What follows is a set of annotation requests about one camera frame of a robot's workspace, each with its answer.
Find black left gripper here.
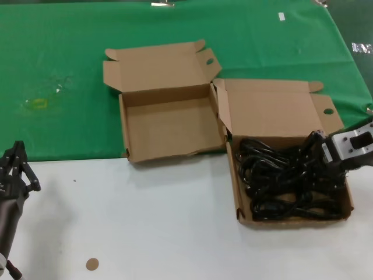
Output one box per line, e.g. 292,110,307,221
0,141,42,255

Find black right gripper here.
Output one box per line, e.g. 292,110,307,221
305,130,349,190

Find open brown cardboard box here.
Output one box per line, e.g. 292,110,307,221
102,40,228,165
213,78,355,231

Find clear tape scraps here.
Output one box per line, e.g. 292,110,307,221
48,75,73,95

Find green table cloth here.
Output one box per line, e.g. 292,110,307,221
0,0,373,163

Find tangled black power cables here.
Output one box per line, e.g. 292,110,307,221
237,137,347,222

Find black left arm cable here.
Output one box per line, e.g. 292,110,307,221
5,253,24,280

